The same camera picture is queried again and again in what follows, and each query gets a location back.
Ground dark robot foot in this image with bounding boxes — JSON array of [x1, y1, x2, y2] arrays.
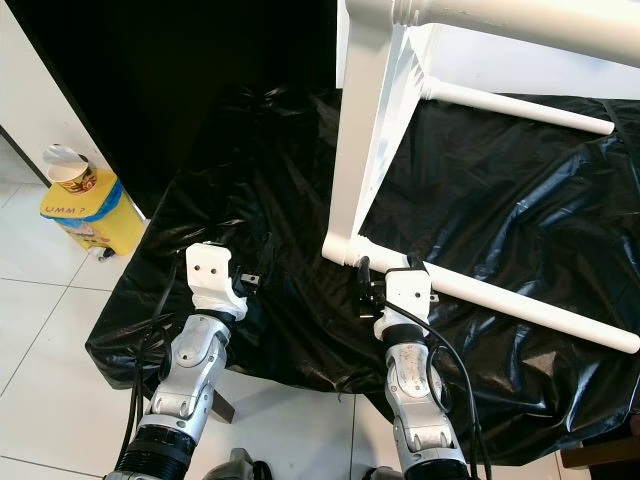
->
[[210, 448, 271, 480], [360, 465, 406, 480]]

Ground dark wooden table leg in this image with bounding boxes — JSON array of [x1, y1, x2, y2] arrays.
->
[[560, 440, 640, 469], [210, 390, 236, 423]]

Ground black plastic table sheet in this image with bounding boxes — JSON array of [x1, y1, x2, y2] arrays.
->
[[85, 85, 640, 466]]

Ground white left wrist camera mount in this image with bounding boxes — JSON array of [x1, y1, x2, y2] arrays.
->
[[186, 242, 249, 321]]

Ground dark left robot foot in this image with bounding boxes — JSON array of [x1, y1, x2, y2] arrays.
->
[[210, 448, 271, 480]]

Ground dark right robot foot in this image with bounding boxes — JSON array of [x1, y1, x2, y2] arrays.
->
[[360, 465, 406, 480]]

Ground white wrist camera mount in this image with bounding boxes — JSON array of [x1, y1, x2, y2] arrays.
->
[[372, 262, 436, 343], [186, 242, 249, 321]]

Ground black door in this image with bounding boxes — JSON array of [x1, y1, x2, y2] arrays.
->
[[5, 0, 346, 216]]

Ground white brown paper cup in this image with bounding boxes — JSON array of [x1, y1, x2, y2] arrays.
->
[[43, 143, 99, 193]]

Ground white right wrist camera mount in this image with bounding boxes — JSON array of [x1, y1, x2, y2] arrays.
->
[[372, 262, 436, 343]]

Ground yellow blue cardboard box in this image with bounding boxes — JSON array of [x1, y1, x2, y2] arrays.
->
[[40, 170, 146, 261]]

